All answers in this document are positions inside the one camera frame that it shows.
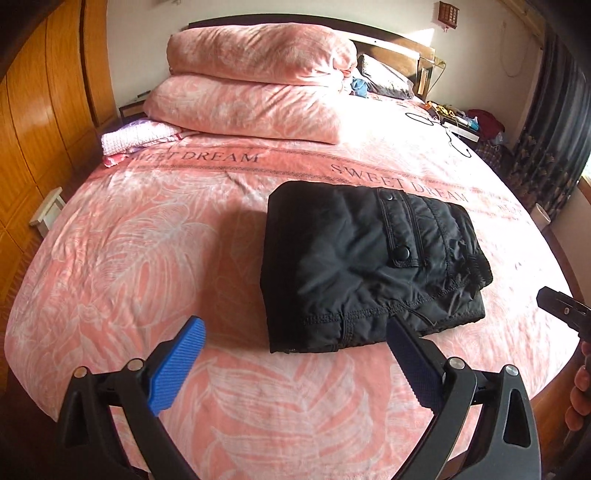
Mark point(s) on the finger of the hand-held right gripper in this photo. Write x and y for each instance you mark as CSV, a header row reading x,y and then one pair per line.
x,y
565,309

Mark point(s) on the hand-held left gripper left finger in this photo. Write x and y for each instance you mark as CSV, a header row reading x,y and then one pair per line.
x,y
178,364

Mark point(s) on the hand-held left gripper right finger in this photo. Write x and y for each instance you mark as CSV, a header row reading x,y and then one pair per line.
x,y
413,364

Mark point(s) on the black jacket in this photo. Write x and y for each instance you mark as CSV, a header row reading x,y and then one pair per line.
x,y
332,258

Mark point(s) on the person's right hand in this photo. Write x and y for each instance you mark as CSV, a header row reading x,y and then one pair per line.
x,y
581,401

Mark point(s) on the white waste bin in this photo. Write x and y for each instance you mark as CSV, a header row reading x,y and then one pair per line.
x,y
540,217

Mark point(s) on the pink leaf-print bed blanket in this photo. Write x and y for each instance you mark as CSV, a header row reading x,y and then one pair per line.
x,y
138,258

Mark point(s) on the dark floral curtain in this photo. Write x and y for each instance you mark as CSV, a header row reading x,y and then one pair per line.
x,y
549,138

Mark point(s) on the checkered cloth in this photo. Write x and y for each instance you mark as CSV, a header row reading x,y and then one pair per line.
x,y
491,152

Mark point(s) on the white stool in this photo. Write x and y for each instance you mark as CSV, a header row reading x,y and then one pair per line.
x,y
46,207

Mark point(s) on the red clothing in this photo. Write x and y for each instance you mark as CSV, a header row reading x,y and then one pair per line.
x,y
485,121

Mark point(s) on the white flat box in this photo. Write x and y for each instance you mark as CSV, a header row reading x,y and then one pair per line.
x,y
461,131

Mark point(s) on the pale pink knit cloth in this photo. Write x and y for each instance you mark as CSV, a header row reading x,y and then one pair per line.
x,y
136,136

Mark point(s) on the yellow small clutter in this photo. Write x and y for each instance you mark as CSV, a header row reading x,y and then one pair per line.
x,y
441,110

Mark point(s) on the dark nightstand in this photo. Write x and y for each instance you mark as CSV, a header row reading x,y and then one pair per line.
x,y
134,107

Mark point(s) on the pink leaf-print pillow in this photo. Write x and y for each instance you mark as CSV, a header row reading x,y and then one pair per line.
x,y
240,108

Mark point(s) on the wooden wardrobe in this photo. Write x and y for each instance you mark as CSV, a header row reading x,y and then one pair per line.
x,y
41,120

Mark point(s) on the blue clothing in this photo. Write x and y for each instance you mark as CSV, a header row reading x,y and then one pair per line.
x,y
360,87

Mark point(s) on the dark patterned pillow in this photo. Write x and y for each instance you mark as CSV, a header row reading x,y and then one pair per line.
x,y
385,76

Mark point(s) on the wooden bed headboard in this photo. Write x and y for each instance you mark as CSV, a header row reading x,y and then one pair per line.
x,y
392,46

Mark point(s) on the upper pink pillow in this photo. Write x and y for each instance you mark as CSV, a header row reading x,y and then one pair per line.
x,y
258,53

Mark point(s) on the brown wall ornament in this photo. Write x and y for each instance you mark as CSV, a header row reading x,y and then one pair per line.
x,y
447,11

